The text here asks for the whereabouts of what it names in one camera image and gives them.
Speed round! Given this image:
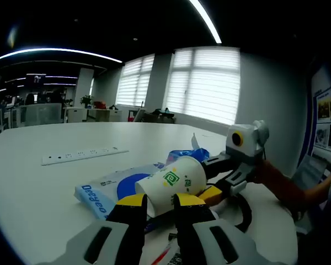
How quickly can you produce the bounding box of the black cable tabletop item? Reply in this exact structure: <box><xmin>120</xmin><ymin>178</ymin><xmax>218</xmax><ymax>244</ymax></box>
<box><xmin>209</xmin><ymin>182</ymin><xmax>254</xmax><ymax>233</ymax></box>

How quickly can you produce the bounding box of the wide white window blind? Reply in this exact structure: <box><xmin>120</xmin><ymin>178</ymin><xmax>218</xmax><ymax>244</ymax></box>
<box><xmin>164</xmin><ymin>46</ymin><xmax>241</xmax><ymax>125</ymax></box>

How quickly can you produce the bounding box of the hanging display screen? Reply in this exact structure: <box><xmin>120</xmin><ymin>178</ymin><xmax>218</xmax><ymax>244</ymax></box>
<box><xmin>33</xmin><ymin>73</ymin><xmax>47</xmax><ymax>87</ymax></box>

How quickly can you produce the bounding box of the long curved ceiling light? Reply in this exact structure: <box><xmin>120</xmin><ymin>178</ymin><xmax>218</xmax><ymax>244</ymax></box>
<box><xmin>188</xmin><ymin>0</ymin><xmax>223</xmax><ymax>45</ymax></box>
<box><xmin>0</xmin><ymin>47</ymin><xmax>123</xmax><ymax>64</ymax></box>

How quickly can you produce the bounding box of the narrow white window blind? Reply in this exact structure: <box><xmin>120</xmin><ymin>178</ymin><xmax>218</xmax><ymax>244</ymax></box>
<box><xmin>115</xmin><ymin>53</ymin><xmax>156</xmax><ymax>108</ymax></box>

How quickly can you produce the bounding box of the green potted plant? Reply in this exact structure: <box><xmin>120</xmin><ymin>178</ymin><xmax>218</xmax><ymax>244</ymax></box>
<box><xmin>79</xmin><ymin>94</ymin><xmax>95</xmax><ymax>109</ymax></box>

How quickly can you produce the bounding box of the blue tissue pack tabletop item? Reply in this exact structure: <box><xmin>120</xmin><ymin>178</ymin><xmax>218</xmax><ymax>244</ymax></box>
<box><xmin>166</xmin><ymin>132</ymin><xmax>211</xmax><ymax>167</ymax></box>

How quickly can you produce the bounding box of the blue and white wall poster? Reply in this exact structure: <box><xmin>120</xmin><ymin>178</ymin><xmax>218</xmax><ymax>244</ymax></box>
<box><xmin>309</xmin><ymin>64</ymin><xmax>331</xmax><ymax>156</ymax></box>

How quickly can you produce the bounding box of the blue packet tabletop item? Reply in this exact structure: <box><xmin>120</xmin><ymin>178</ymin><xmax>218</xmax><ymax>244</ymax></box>
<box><xmin>73</xmin><ymin>162</ymin><xmax>172</xmax><ymax>222</ymax></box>

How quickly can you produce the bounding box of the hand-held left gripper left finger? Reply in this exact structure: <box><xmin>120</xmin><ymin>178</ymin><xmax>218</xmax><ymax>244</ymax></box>
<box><xmin>44</xmin><ymin>193</ymin><xmax>149</xmax><ymax>265</ymax></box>

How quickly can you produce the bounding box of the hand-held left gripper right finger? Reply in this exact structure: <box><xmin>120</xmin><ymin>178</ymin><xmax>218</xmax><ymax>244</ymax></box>
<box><xmin>173</xmin><ymin>193</ymin><xmax>276</xmax><ymax>265</ymax></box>

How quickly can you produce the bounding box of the white paper cup tabletop item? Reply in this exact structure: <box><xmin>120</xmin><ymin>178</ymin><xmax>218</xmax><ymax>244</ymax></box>
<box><xmin>134</xmin><ymin>155</ymin><xmax>208</xmax><ymax>216</ymax></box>

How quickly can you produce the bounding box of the white table socket strip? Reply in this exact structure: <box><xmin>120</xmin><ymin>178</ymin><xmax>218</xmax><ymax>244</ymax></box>
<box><xmin>41</xmin><ymin>147</ymin><xmax>130</xmax><ymax>167</ymax></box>

